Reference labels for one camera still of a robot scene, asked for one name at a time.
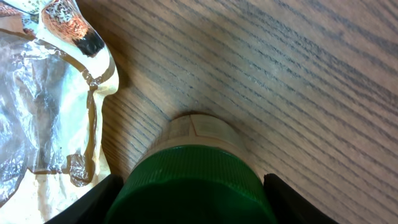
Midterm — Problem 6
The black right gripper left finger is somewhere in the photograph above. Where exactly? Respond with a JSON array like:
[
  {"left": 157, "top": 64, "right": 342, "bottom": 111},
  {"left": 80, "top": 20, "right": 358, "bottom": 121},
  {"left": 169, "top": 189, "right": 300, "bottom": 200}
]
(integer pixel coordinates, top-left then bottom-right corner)
[{"left": 46, "top": 174, "right": 124, "bottom": 224}]

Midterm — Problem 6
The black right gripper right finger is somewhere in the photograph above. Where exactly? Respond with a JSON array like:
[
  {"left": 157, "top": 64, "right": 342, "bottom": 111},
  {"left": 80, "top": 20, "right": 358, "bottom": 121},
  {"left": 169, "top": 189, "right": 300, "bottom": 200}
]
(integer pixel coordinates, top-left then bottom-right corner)
[{"left": 263, "top": 174, "right": 337, "bottom": 224}]

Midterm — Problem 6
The green lid jar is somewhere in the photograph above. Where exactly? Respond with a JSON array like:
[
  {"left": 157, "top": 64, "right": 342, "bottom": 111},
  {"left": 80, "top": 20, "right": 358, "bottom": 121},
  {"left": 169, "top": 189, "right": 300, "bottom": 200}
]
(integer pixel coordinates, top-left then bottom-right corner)
[{"left": 104, "top": 114, "right": 277, "bottom": 223}]

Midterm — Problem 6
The brown white snack pouch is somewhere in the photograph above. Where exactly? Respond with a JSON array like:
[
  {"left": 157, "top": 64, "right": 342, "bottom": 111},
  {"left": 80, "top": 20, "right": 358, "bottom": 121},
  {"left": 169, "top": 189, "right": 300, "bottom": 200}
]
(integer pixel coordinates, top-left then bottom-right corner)
[{"left": 1, "top": 0, "right": 119, "bottom": 223}]

